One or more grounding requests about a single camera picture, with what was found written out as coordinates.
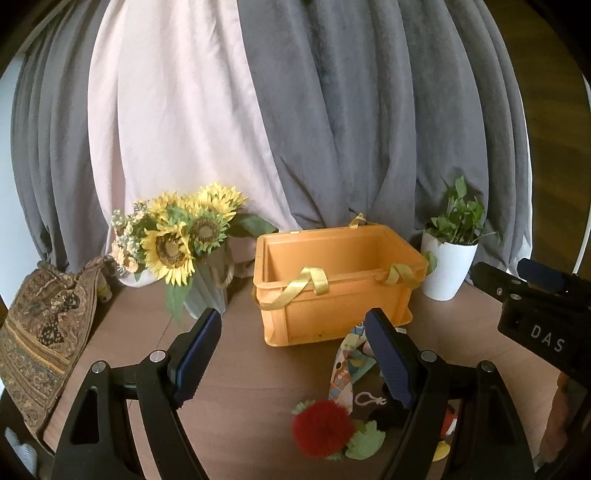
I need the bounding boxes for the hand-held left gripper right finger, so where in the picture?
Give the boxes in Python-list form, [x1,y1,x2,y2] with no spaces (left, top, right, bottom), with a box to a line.
[364,308,539,480]

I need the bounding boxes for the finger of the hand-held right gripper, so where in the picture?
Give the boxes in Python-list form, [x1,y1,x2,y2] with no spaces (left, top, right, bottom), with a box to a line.
[471,261,523,304]
[516,258,574,294]

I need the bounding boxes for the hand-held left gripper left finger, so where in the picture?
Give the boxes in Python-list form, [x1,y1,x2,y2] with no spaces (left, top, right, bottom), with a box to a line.
[52,307,223,480]

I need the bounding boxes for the cartoon printed cloth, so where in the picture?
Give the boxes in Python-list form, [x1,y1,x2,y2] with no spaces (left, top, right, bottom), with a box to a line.
[327,322,378,409]

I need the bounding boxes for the orange plastic bin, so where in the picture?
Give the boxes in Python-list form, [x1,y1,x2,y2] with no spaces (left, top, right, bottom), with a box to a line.
[252,213,429,348]

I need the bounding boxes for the red pompom plush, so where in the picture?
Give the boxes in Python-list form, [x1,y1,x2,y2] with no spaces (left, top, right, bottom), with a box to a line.
[292,399,357,461]

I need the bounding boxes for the orange white soft toy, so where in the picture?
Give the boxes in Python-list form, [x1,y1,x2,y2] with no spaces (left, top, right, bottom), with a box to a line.
[438,401,461,439]

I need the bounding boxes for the person's right hand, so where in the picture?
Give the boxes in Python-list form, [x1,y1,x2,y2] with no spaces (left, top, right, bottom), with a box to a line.
[539,369,572,462]

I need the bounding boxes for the white ribbed plant pot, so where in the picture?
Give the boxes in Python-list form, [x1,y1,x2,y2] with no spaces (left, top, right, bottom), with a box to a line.
[420,231,479,302]

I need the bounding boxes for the black plush toy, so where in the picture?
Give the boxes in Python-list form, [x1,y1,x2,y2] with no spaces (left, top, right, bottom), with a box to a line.
[368,381,408,431]

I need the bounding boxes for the ribbed pale vase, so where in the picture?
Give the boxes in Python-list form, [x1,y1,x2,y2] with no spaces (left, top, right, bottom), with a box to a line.
[183,242,230,320]

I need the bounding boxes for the green potted plant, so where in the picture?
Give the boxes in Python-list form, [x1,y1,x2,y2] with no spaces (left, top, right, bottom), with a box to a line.
[422,175,500,277]

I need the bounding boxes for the green plush leaf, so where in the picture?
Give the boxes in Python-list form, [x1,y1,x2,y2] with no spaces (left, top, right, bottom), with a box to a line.
[344,420,387,460]

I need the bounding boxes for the sunflower bouquet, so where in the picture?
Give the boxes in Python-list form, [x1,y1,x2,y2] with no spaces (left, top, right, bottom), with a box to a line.
[141,183,279,321]

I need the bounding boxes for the small pink flower bunch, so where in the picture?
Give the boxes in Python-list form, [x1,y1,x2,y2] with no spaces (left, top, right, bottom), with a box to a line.
[110,200,155,283]

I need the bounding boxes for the brown patterned cloth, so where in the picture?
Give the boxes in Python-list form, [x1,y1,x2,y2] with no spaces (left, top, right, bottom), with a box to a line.
[0,257,118,437]

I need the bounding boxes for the grey curtain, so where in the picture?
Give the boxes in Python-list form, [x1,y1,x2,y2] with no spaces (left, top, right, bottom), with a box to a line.
[10,0,114,274]
[235,0,533,278]

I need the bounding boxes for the pink curtain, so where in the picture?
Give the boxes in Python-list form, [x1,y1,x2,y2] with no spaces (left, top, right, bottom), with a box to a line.
[87,0,303,241]

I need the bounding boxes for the white keychain loop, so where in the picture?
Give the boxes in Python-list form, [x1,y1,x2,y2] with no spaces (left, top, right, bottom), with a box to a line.
[354,391,387,409]

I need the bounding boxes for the pink bag with rope handle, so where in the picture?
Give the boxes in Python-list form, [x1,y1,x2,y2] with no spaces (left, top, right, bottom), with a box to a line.
[215,234,257,290]

